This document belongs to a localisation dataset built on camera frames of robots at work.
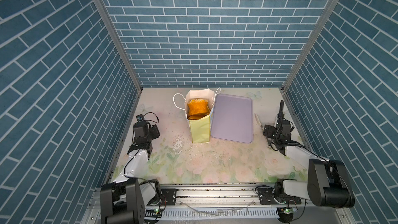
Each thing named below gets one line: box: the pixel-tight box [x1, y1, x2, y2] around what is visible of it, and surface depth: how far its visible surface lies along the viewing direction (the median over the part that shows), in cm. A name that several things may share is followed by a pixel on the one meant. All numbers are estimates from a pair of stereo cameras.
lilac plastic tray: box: [210, 93, 253, 144], surface depth 107 cm
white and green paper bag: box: [184, 88, 216, 144], surface depth 85 cm
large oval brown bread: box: [187, 98, 210, 120], surface depth 84 cm
